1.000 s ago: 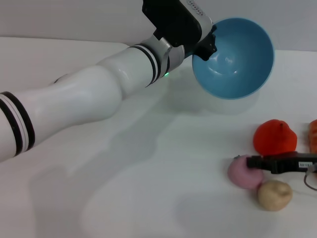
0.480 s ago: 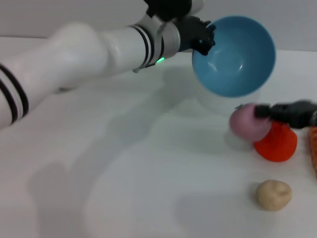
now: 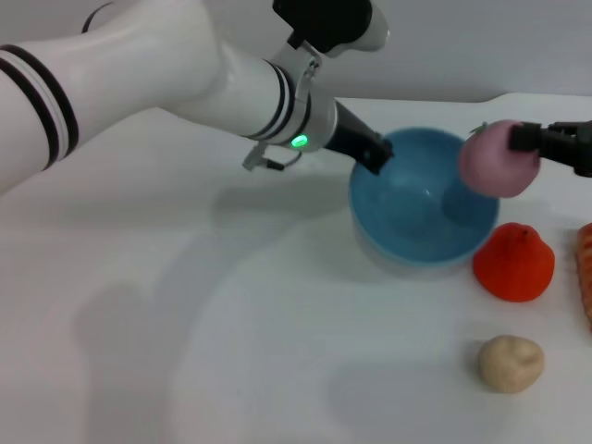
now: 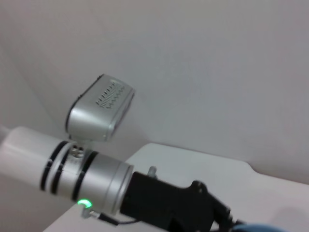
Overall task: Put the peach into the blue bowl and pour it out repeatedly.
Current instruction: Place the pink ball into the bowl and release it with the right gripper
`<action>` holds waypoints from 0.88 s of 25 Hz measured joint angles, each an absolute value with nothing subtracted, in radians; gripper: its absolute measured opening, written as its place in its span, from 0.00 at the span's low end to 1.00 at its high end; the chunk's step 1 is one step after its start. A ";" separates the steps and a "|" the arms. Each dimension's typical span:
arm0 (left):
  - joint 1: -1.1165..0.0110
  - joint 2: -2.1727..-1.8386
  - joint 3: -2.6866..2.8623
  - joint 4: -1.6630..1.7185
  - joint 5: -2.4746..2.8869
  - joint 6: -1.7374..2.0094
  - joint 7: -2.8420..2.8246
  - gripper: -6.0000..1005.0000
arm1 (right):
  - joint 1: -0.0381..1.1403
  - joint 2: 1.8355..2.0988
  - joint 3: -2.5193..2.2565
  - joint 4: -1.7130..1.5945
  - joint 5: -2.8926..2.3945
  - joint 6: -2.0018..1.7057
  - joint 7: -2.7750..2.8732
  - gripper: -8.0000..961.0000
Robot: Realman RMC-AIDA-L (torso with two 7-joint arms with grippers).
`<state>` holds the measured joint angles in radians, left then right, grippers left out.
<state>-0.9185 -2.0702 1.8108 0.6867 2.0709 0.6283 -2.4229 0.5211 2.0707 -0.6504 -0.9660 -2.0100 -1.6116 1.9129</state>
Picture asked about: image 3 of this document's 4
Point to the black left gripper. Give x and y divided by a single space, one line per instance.
349 131

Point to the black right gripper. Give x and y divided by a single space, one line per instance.
566 145

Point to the pink peach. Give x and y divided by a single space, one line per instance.
492 166

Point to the blue bowl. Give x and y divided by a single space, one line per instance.
407 217

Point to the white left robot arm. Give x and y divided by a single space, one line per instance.
139 78

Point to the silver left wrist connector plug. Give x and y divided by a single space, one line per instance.
263 159

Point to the orange red fruit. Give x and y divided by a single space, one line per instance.
513 266

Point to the orange striped food piece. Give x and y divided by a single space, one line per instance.
585 273

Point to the beige potato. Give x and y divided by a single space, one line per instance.
511 365

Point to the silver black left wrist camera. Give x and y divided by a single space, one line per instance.
333 23

